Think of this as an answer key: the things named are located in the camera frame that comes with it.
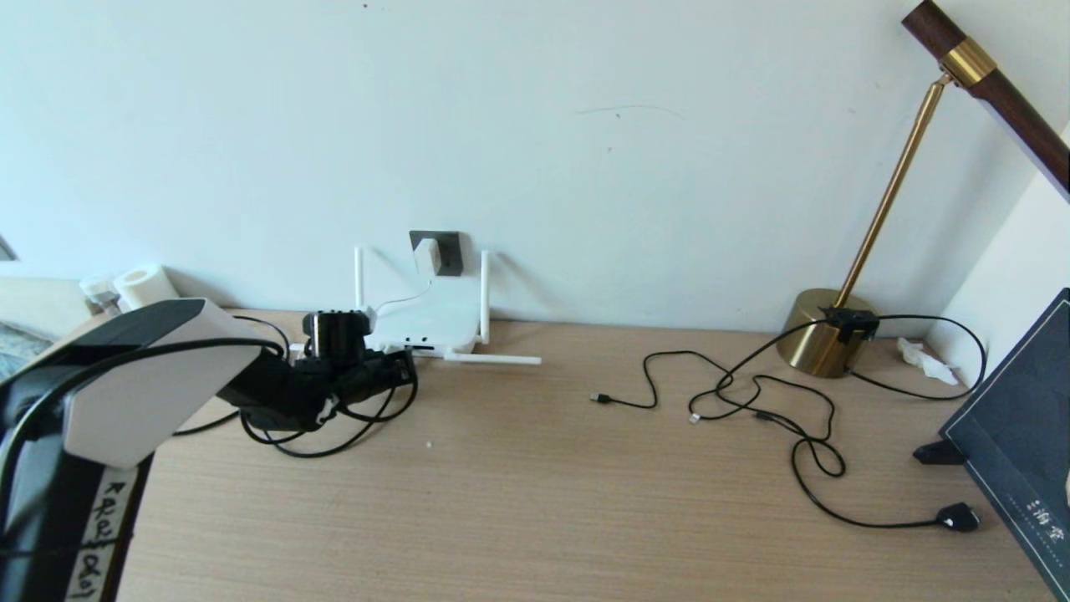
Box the black junction box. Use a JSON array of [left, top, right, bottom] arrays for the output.
[[819, 306, 880, 344]]

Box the thin black lamp cord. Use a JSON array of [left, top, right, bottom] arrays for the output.
[[846, 314, 987, 400]]

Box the grey wall socket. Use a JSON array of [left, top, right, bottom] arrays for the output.
[[409, 230, 463, 277]]

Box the thin white power cable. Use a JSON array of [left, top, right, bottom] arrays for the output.
[[372, 275, 436, 327]]

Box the black ethernet cable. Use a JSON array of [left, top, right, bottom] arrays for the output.
[[171, 315, 419, 458]]

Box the black USB cable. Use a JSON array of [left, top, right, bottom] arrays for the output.
[[790, 406, 981, 533], [590, 318, 833, 412]]

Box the small clear jar white lid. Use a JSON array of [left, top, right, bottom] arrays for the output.
[[81, 276, 120, 314]]

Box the white toilet paper roll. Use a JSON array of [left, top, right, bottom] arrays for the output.
[[115, 264, 179, 309]]

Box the crumpled white tissue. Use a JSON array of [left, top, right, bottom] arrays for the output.
[[897, 336, 960, 385]]

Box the black cable with silver tip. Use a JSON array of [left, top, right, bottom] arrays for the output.
[[688, 372, 847, 479]]

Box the grey patterned cloth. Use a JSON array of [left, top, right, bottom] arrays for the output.
[[0, 322, 38, 377]]

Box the white router with four antennas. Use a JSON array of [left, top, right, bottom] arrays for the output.
[[354, 245, 543, 366]]

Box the dark blue framed board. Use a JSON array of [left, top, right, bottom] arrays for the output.
[[939, 288, 1070, 599]]

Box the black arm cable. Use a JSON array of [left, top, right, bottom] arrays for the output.
[[0, 337, 419, 458]]

